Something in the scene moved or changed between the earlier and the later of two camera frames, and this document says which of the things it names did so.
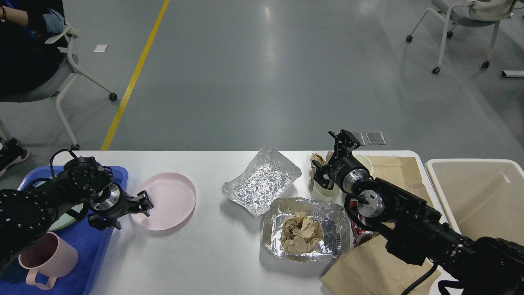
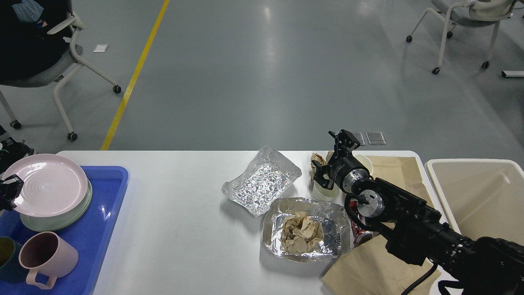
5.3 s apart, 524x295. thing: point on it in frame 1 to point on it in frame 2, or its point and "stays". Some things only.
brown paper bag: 374,268 stays
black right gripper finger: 318,176 stays
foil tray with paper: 305,230 stays
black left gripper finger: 142,203 to 12,185
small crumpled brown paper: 317,157 stays
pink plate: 174,199 to 53,184
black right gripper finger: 345,142 stays
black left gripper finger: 103,223 to 5,202
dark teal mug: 13,272 stays
